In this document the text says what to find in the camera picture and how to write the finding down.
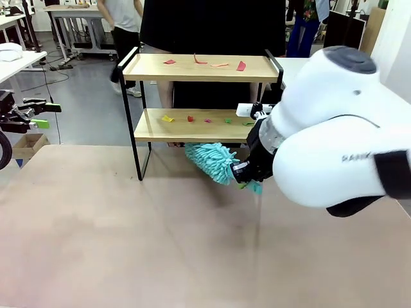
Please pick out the crumpled yellow paper scrap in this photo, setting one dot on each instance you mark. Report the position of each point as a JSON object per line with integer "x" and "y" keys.
{"x": 168, "y": 119}

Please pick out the large white curved table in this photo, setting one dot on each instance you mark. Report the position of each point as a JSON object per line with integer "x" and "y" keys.
{"x": 289, "y": 69}

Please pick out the black monitor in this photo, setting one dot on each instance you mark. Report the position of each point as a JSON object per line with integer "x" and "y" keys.
{"x": 340, "y": 29}

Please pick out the flat red paper scrap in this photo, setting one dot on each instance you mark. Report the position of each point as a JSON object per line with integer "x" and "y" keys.
{"x": 169, "y": 61}

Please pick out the long green paper scrap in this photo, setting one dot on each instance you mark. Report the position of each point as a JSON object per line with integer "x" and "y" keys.
{"x": 247, "y": 124}

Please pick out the two-tier wooden black-frame shelf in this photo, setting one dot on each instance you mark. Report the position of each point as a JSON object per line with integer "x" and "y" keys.
{"x": 199, "y": 73}

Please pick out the person in white shirt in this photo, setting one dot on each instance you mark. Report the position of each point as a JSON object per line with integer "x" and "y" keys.
{"x": 123, "y": 19}

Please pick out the brown cardboard panel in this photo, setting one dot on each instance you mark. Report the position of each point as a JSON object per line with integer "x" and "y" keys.
{"x": 372, "y": 29}

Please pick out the small red paper scrap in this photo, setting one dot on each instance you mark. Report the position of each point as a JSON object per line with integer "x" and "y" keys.
{"x": 190, "y": 118}

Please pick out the open cardboard box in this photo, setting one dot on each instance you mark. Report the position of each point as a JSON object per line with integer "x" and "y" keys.
{"x": 30, "y": 144}

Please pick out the white side table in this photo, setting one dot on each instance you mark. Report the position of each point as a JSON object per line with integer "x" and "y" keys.
{"x": 19, "y": 65}

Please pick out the black stand pole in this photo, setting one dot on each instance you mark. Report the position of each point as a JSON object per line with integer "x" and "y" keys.
{"x": 32, "y": 29}

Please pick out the person torso in black shirt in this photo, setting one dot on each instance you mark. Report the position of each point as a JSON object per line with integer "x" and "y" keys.
{"x": 208, "y": 29}

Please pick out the teal microfibre duster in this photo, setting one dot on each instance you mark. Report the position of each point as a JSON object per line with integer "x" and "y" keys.
{"x": 212, "y": 162}

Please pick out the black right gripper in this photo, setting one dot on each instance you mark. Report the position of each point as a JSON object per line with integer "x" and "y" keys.
{"x": 261, "y": 163}

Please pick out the person's right hand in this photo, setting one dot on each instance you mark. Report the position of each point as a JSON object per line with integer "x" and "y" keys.
{"x": 176, "y": 145}

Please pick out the curled red paper scrap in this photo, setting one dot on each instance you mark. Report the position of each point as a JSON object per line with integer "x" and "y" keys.
{"x": 199, "y": 61}

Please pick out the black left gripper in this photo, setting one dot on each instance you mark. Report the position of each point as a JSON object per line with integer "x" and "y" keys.
{"x": 11, "y": 124}

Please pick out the white background desk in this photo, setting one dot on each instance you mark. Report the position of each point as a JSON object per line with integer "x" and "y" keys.
{"x": 9, "y": 20}

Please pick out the black power strip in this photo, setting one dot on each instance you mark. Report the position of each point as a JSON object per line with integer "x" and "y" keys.
{"x": 61, "y": 67}

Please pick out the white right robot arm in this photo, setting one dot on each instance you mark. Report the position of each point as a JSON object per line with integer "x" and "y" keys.
{"x": 321, "y": 112}

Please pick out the person's right forearm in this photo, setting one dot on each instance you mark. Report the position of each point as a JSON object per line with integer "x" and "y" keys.
{"x": 166, "y": 96}

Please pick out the person in blue trousers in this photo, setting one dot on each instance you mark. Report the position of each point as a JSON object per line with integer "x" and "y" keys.
{"x": 302, "y": 35}

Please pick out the white cloth bundle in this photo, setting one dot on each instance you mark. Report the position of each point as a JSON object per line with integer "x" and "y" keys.
{"x": 9, "y": 53}

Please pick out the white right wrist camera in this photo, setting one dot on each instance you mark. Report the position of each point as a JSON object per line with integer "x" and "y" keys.
{"x": 245, "y": 110}

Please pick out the grey workshop desk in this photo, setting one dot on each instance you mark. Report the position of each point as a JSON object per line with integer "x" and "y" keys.
{"x": 80, "y": 13}

